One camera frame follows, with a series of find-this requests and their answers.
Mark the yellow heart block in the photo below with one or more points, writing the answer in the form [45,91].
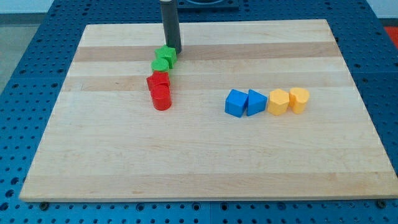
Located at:
[298,99]

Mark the green star block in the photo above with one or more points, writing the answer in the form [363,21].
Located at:
[167,53]

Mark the yellow hexagon block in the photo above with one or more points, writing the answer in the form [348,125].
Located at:
[278,102]

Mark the green cylinder block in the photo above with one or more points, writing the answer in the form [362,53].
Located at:
[160,65]

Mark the blue triangle block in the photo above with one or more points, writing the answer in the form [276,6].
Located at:
[256,102]

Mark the red cylinder block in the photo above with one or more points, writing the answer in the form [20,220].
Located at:
[161,97]

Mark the blue cube block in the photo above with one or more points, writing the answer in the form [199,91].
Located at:
[236,103]

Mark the wooden board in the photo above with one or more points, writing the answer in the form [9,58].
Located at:
[105,142]

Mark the red star block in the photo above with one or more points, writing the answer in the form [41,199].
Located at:
[158,78]

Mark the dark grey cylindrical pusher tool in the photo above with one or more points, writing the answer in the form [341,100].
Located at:
[171,24]

